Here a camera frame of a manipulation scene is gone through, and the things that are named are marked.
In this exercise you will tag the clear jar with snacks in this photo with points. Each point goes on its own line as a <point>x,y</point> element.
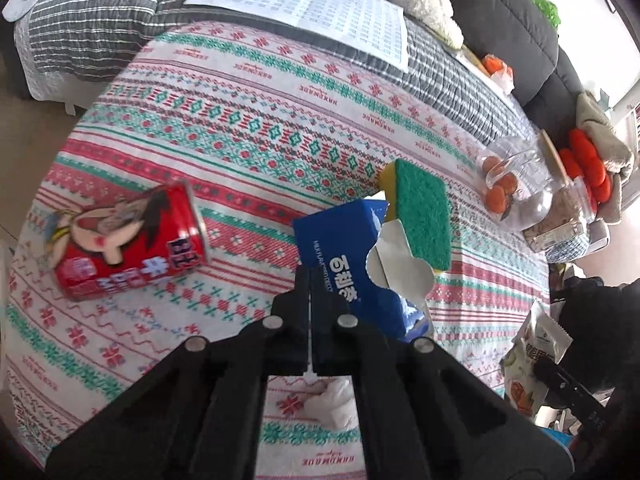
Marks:
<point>565,215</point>

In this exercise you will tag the white snack packet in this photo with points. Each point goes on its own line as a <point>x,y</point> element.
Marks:
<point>532,350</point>

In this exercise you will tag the orange cushion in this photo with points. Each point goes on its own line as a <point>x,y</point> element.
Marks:
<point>587,165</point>

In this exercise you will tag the red drink can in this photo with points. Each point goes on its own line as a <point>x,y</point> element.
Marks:
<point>130,240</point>

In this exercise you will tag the grey sofa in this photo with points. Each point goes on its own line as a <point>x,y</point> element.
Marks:
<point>100,15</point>
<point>500,20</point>

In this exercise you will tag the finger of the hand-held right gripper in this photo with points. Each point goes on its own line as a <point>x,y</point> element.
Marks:
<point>570,390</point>

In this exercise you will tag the blue paper carton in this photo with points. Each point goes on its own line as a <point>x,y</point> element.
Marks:
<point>345,245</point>

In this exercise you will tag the white plush toy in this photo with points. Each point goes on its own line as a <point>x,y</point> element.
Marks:
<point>415,0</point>

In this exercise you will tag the mandarin orange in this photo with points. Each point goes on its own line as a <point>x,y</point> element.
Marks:
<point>508,183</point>
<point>497,201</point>
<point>491,165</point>

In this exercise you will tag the green yellow sponge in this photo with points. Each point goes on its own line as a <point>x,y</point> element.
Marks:
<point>425,210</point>

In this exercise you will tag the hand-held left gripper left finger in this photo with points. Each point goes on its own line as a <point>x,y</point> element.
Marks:
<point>295,320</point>

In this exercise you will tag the printed white paper sheet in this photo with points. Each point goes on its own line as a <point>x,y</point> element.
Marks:
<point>310,5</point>

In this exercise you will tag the clear plastic jar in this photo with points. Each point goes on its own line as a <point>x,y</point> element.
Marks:
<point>530,180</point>

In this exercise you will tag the beige towel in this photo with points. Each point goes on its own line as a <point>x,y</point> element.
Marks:
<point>607,130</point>

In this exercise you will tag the orange and white toy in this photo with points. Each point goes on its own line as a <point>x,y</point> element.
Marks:
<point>497,72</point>

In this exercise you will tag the patterned red green tablecloth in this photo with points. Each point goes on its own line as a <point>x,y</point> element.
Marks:
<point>225,135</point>

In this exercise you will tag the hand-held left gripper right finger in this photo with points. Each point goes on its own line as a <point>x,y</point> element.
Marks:
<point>327,320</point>

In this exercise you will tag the white crumpled tissue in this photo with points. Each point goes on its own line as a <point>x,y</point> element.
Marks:
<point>335,402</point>

